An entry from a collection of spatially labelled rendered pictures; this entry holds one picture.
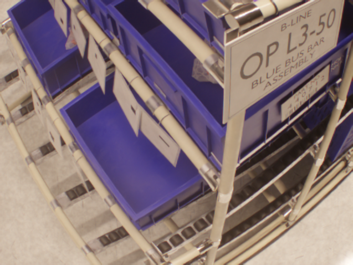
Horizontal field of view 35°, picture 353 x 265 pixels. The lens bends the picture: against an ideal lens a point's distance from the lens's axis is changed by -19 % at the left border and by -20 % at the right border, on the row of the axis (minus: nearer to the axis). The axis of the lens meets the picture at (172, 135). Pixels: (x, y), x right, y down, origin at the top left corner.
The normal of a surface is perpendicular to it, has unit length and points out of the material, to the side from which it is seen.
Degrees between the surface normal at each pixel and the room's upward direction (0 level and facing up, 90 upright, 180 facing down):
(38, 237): 0
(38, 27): 3
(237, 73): 90
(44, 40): 3
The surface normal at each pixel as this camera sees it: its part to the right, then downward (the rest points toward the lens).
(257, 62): 0.57, 0.72
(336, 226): -0.01, -0.46
